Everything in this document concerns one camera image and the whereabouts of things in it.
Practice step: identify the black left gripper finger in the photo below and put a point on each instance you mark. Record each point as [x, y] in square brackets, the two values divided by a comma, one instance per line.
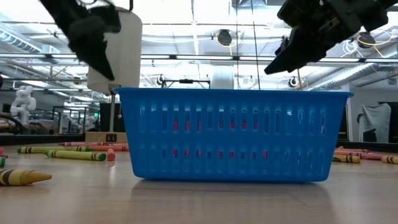
[90, 49]

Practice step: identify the yellow crayon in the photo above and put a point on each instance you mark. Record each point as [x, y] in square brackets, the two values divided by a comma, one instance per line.
[390, 159]
[21, 177]
[346, 159]

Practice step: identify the crayons inside basket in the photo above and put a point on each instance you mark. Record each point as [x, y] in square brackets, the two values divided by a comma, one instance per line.
[175, 125]

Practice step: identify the white table lamp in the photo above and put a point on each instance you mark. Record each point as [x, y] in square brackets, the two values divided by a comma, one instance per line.
[127, 56]

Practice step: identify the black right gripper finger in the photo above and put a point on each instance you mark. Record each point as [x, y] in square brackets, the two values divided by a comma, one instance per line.
[301, 49]

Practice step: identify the blue plastic basket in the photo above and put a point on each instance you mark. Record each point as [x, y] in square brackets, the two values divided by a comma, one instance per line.
[236, 140]

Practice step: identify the black gantry bar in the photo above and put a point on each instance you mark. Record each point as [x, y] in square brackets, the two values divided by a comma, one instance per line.
[186, 81]

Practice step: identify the grey cloth cover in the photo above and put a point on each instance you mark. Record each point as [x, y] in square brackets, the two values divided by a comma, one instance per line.
[374, 118]

